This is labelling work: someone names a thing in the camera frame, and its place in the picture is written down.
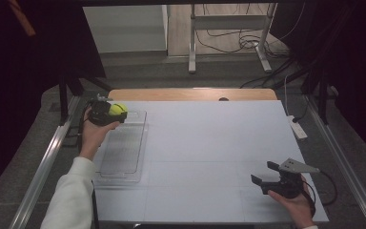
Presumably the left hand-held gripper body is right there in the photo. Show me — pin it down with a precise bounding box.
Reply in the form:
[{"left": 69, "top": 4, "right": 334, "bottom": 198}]
[{"left": 88, "top": 94, "right": 116, "bottom": 127}]

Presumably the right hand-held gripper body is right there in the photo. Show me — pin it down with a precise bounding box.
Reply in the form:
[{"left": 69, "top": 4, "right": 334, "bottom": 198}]
[{"left": 260, "top": 157, "right": 321, "bottom": 199}]

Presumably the yellow tennis ball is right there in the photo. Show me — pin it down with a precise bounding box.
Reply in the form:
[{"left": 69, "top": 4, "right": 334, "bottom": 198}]
[{"left": 108, "top": 102, "right": 129, "bottom": 117}]

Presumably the clear plastic container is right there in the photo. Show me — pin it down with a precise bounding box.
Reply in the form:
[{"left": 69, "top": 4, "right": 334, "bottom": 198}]
[{"left": 93, "top": 110, "right": 148, "bottom": 184}]

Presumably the person's left hand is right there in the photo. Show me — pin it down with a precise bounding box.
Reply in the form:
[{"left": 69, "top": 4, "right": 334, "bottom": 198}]
[{"left": 79, "top": 106, "right": 121, "bottom": 161}]

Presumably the person's right hand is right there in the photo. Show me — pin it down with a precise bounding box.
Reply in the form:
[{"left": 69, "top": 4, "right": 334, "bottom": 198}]
[{"left": 267, "top": 176, "right": 316, "bottom": 229}]

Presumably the white power strip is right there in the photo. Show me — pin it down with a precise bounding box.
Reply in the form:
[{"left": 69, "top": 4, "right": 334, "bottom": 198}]
[{"left": 286, "top": 114, "right": 309, "bottom": 140}]

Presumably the black stand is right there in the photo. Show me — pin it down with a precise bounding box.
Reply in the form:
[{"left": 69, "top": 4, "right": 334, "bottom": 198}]
[
  {"left": 271, "top": 61, "right": 338, "bottom": 126},
  {"left": 58, "top": 71, "right": 112, "bottom": 124}
]

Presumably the white board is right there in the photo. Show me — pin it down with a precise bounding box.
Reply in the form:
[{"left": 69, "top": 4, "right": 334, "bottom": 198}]
[{"left": 89, "top": 100, "right": 330, "bottom": 223}]

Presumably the wooden table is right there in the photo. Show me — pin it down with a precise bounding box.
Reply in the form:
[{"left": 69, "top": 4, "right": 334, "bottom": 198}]
[{"left": 107, "top": 88, "right": 278, "bottom": 102}]

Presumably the dark curtain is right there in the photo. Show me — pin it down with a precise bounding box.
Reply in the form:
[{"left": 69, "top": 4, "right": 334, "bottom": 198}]
[
  {"left": 270, "top": 0, "right": 366, "bottom": 167},
  {"left": 0, "top": 0, "right": 107, "bottom": 204}
]

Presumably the white cabinet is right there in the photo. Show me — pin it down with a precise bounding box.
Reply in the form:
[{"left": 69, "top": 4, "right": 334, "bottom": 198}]
[{"left": 83, "top": 4, "right": 170, "bottom": 53}]

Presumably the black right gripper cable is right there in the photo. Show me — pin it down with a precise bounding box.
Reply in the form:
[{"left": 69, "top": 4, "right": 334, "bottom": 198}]
[{"left": 303, "top": 171, "right": 338, "bottom": 208}]

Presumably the aluminium rail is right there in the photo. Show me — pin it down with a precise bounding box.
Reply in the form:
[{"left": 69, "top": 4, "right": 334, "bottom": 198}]
[
  {"left": 9, "top": 94, "right": 81, "bottom": 229},
  {"left": 303, "top": 94, "right": 366, "bottom": 229}
]

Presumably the white power strip cable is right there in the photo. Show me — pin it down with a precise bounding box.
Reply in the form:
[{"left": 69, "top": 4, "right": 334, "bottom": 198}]
[{"left": 283, "top": 74, "right": 292, "bottom": 117}]

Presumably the orange strap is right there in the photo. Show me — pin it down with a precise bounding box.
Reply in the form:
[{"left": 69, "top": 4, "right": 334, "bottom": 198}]
[{"left": 8, "top": 0, "right": 37, "bottom": 37}]

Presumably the tangle of black cables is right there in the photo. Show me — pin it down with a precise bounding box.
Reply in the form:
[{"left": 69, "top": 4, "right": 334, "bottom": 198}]
[{"left": 194, "top": 3, "right": 307, "bottom": 60}]

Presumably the grey metal desk frame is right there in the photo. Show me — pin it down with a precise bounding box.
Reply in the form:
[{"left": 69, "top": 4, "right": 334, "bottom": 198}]
[{"left": 188, "top": 3, "right": 278, "bottom": 74}]

